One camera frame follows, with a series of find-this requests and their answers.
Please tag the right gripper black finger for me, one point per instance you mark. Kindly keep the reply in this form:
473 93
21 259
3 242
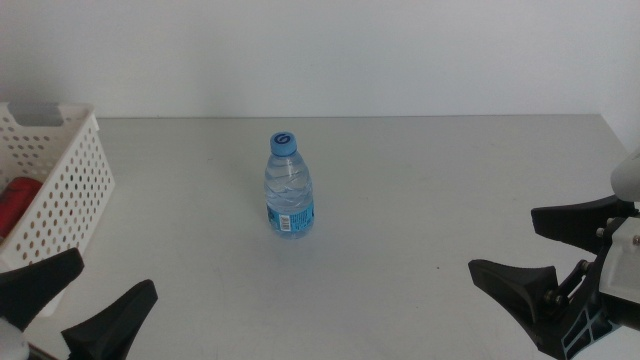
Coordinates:
575 222
515 285

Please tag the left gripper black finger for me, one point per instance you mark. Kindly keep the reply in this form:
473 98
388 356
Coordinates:
110 325
35 285

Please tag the red soda can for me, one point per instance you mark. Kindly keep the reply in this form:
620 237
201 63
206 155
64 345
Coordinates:
17 200

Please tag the clear blue-label water bottle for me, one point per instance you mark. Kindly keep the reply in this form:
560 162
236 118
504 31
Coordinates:
290 195

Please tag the white perforated plastic basket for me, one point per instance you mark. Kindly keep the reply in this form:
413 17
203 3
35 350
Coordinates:
65 200

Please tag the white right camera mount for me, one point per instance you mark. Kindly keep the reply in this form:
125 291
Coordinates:
625 260

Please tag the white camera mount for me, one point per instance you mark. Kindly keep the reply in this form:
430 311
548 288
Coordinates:
625 260
10 342

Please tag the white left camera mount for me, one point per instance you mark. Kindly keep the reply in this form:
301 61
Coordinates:
10 342

